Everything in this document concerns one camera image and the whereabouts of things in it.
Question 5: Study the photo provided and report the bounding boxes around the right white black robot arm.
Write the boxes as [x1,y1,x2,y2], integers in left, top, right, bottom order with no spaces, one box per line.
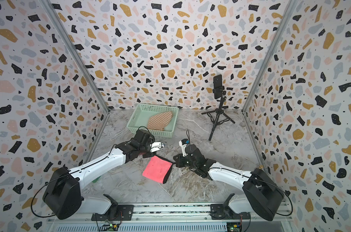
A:
[173,139,285,221]

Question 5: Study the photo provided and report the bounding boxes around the black tripod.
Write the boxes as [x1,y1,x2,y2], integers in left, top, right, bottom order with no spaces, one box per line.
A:
[202,96,236,141]

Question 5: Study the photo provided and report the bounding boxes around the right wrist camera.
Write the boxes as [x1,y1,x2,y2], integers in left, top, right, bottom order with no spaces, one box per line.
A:
[179,139,190,157]

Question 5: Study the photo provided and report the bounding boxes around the black smartphone on tripod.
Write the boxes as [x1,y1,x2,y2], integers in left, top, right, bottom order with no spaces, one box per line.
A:
[212,74,224,99]

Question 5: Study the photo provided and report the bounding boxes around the aluminium front rail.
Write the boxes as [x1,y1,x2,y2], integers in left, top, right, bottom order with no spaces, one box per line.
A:
[46,203,296,232]

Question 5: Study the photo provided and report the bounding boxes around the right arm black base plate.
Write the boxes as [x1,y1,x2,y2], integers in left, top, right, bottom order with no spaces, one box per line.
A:
[210,193,250,220]

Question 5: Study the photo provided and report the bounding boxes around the mint green plastic basket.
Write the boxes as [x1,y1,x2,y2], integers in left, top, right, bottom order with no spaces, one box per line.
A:
[127,103,179,138]

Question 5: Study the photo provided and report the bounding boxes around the pink grey dishcloth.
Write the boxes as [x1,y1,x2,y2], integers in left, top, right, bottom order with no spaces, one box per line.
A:
[143,156,174,184]

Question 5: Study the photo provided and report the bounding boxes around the brown striped dishcloth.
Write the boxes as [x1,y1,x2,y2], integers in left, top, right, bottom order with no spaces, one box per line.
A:
[147,111,173,131]

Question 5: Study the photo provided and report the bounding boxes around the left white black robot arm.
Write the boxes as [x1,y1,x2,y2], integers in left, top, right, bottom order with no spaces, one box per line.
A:
[43,129,165,220]

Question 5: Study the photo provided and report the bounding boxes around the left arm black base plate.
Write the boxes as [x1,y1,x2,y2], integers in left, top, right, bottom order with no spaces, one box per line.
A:
[91,194,134,221]

